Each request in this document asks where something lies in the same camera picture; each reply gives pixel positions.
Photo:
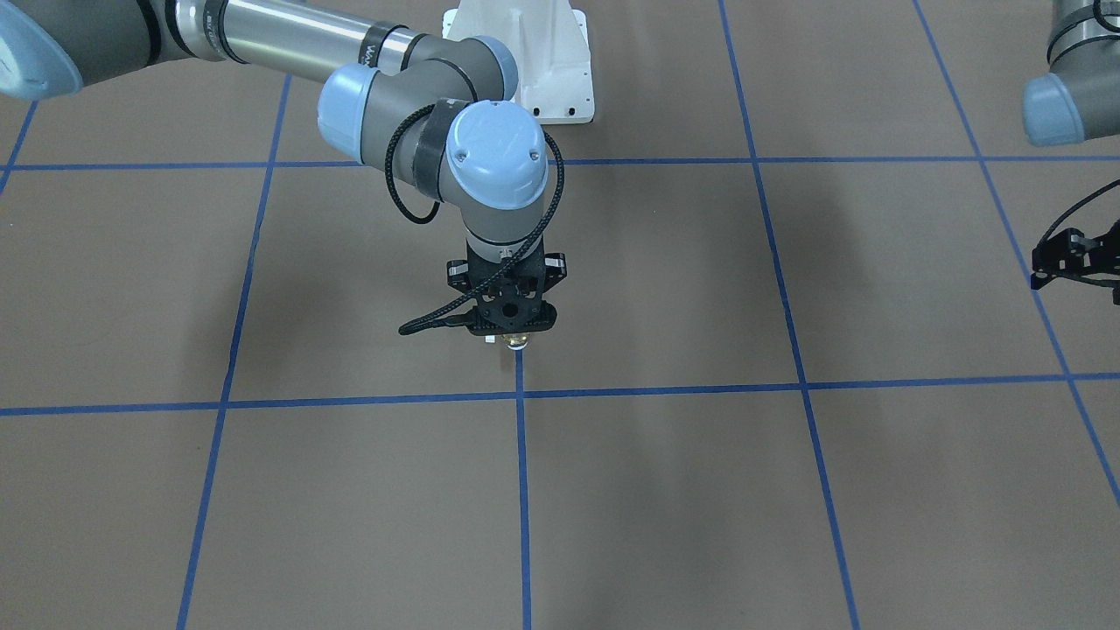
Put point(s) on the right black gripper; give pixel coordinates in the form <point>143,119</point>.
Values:
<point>456,272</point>

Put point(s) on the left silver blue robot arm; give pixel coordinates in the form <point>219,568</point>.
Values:
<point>1078,98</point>

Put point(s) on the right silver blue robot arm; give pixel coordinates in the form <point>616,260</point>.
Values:
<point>429,112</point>

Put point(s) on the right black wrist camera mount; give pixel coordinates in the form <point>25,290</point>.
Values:
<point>515,303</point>

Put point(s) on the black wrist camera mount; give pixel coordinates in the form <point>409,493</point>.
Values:
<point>515,303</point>
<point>1072,255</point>

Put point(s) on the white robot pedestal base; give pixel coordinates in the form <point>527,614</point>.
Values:
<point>551,44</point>

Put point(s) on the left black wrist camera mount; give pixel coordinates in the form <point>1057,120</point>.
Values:
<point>1072,255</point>

